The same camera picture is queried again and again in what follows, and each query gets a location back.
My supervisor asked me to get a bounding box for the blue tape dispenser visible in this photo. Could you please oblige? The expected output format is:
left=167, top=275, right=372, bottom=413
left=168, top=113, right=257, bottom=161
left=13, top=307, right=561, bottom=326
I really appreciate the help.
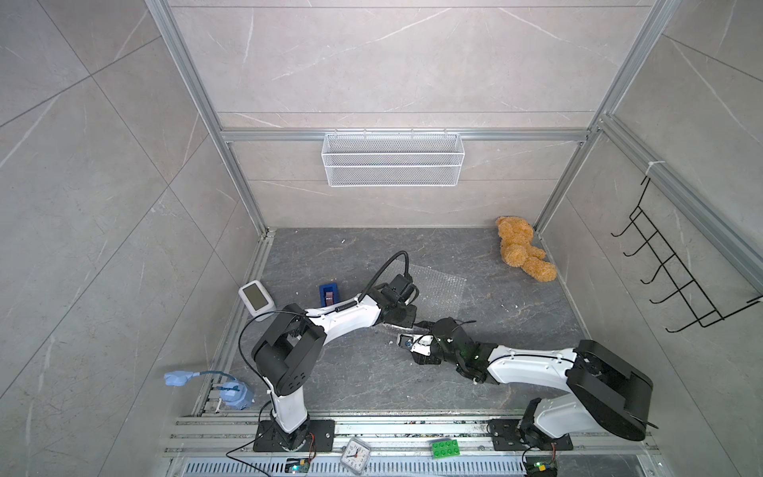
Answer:
left=319, top=282, right=341, bottom=307

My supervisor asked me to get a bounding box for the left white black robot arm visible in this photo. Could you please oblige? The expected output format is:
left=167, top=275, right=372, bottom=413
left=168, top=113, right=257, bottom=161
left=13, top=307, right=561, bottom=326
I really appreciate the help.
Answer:
left=250, top=272, right=417, bottom=446

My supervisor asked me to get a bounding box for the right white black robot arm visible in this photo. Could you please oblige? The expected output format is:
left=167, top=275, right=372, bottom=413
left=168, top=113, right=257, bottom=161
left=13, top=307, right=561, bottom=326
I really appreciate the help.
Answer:
left=399, top=318, right=654, bottom=450

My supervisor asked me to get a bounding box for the green toy brick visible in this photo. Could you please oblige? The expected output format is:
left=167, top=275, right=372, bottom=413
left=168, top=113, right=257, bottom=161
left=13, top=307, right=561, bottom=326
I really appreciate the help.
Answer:
left=430, top=439, right=461, bottom=459

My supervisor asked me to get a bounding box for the tan teddy bear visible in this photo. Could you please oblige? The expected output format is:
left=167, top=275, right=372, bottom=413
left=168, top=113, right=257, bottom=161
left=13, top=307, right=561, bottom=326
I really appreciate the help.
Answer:
left=496, top=217, right=558, bottom=282

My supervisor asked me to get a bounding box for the white digital timer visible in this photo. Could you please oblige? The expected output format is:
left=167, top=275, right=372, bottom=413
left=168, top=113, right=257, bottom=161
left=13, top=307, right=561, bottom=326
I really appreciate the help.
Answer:
left=238, top=280, right=276, bottom=321

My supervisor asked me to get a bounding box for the small white analog clock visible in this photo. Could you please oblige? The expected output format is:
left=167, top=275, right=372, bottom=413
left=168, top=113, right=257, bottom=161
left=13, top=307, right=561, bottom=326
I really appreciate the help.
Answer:
left=340, top=437, right=372, bottom=475

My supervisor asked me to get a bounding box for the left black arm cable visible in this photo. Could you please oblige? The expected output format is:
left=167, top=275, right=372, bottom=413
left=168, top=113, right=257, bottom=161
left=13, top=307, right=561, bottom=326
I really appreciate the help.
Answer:
left=356, top=249, right=412, bottom=305

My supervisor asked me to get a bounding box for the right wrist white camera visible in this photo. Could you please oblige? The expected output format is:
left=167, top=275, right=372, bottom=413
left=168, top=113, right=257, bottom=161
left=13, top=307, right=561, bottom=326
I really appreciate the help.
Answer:
left=397, top=334, right=433, bottom=357

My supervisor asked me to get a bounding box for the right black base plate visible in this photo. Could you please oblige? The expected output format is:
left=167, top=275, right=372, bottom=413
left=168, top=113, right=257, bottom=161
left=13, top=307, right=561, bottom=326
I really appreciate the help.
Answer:
left=487, top=419, right=573, bottom=451

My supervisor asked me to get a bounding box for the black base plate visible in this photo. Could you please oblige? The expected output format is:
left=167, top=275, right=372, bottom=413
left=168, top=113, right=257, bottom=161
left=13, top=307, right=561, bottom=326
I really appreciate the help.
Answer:
left=252, top=419, right=336, bottom=452
left=487, top=419, right=573, bottom=451

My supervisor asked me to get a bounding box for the white wire mesh basket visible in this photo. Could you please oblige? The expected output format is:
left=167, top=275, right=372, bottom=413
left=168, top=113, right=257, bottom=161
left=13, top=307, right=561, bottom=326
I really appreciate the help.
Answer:
left=321, top=132, right=465, bottom=188

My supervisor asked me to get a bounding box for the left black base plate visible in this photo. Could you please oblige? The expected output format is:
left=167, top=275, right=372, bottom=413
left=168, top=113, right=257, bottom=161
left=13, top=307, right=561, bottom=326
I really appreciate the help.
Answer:
left=252, top=419, right=336, bottom=452

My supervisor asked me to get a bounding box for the black wire hook rack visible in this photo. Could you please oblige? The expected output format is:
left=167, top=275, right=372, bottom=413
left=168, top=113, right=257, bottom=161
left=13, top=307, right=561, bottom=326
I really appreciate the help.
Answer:
left=610, top=177, right=762, bottom=334

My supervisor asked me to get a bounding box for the aluminium frame post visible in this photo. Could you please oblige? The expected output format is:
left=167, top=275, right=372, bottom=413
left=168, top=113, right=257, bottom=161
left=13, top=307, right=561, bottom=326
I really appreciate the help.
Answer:
left=534, top=0, right=681, bottom=236

